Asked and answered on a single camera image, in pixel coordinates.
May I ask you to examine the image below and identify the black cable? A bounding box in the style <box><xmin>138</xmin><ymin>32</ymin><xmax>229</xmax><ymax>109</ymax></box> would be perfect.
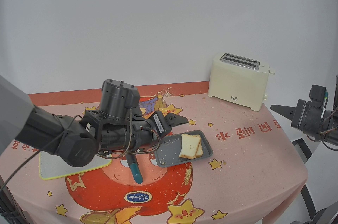
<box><xmin>0</xmin><ymin>115</ymin><xmax>82</xmax><ymax>193</ymax></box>

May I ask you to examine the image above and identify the dark grey tray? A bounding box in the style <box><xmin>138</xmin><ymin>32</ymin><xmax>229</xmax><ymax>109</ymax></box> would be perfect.
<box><xmin>154</xmin><ymin>130</ymin><xmax>213</xmax><ymax>167</ymax></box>

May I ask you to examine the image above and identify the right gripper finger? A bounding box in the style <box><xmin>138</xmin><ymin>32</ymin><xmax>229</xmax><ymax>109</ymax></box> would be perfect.
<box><xmin>270</xmin><ymin>104</ymin><xmax>298</xmax><ymax>120</ymax></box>

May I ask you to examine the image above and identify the cream toaster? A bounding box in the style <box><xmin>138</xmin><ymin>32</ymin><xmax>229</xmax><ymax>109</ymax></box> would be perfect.
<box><xmin>208</xmin><ymin>52</ymin><xmax>275</xmax><ymax>112</ymax></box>

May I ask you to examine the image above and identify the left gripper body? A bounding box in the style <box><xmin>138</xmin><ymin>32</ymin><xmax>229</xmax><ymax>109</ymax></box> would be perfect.
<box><xmin>100</xmin><ymin>111</ymin><xmax>172</xmax><ymax>152</ymax></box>

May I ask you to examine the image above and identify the half slice of bread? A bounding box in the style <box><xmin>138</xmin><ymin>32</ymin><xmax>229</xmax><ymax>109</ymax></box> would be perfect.
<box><xmin>179</xmin><ymin>134</ymin><xmax>201</xmax><ymax>159</ymax></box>
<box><xmin>194</xmin><ymin>135</ymin><xmax>204</xmax><ymax>158</ymax></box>

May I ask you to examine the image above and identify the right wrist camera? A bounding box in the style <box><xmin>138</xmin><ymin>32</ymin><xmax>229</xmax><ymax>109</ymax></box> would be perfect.
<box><xmin>309</xmin><ymin>85</ymin><xmax>328</xmax><ymax>110</ymax></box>

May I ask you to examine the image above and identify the cutting board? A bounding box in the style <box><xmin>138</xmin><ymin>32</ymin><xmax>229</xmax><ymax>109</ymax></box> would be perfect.
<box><xmin>39</xmin><ymin>149</ymin><xmax>113</xmax><ymax>181</ymax></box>

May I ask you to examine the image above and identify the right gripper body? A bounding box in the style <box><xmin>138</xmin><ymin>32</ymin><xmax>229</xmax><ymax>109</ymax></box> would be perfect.
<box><xmin>291</xmin><ymin>98</ymin><xmax>327</xmax><ymax>137</ymax></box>

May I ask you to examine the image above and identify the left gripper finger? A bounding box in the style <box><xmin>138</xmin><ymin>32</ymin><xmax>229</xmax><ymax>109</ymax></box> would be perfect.
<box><xmin>164</xmin><ymin>113</ymin><xmax>189</xmax><ymax>127</ymax></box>

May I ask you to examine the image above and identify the knife with blue-green handle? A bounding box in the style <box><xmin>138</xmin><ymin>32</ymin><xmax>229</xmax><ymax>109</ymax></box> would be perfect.
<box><xmin>125</xmin><ymin>151</ymin><xmax>143</xmax><ymax>184</ymax></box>

